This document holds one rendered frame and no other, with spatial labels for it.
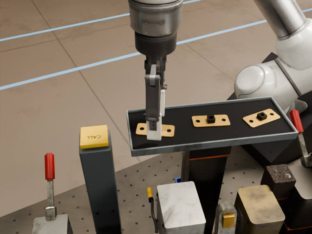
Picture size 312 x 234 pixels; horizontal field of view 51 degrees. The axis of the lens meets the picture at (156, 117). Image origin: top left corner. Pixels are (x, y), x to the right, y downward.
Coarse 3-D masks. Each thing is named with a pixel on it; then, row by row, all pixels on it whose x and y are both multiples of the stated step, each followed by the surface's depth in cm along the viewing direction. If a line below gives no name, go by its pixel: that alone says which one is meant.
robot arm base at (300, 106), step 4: (296, 100) 121; (292, 104) 120; (296, 104) 120; (300, 104) 120; (304, 104) 119; (292, 108) 120; (296, 108) 120; (300, 108) 119; (304, 108) 119; (288, 112) 118; (300, 112) 120; (288, 116) 119
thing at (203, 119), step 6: (192, 120) 75; (198, 120) 75; (204, 120) 75; (210, 120) 73; (216, 120) 75; (228, 120) 75; (198, 126) 73; (204, 126) 73; (210, 126) 73; (216, 126) 73
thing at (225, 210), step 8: (216, 208) 65; (224, 208) 63; (232, 208) 63; (216, 216) 65; (224, 216) 63; (232, 216) 63; (216, 224) 66; (224, 224) 63; (232, 224) 64; (216, 232) 66; (224, 232) 65; (232, 232) 66
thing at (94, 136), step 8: (88, 128) 73; (96, 128) 73; (104, 128) 73; (80, 136) 71; (88, 136) 71; (96, 136) 71; (104, 136) 71; (80, 144) 69; (88, 144) 69; (96, 144) 69; (104, 144) 70
